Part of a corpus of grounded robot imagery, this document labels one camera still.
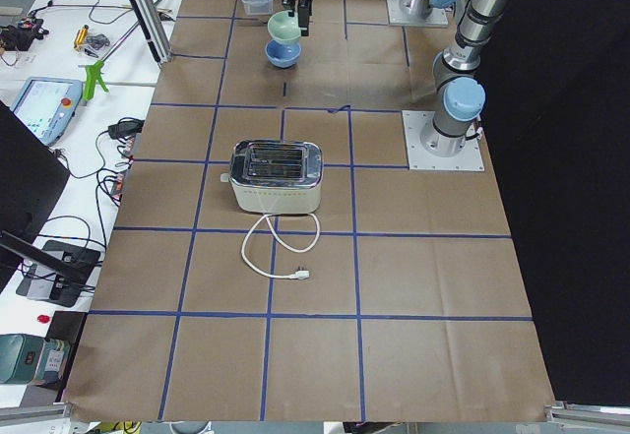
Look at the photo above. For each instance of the green bowl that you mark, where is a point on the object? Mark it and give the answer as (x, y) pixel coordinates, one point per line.
(283, 28)

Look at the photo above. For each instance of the blue bowl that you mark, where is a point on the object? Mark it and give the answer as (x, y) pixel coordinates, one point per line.
(283, 55)

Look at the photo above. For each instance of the cream chrome toaster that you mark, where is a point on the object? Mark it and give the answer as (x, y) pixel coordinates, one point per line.
(276, 177)

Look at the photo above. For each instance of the black power adapter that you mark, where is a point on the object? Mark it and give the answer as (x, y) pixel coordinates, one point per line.
(125, 127)

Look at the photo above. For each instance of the green plastic clamp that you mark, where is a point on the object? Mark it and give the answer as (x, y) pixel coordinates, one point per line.
(93, 78)

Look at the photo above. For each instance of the yellow screwdriver tool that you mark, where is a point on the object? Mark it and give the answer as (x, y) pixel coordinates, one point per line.
(80, 37)

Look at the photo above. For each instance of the blue teach pendant tablet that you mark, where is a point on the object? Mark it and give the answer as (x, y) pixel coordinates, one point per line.
(46, 105)

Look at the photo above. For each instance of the black monitor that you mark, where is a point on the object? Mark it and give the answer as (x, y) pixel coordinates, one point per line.
(32, 181)

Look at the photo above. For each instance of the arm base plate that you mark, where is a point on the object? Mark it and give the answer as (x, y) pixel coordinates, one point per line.
(416, 13)
(429, 150)

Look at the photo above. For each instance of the aluminium frame post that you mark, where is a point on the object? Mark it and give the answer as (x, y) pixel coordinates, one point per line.
(154, 33)

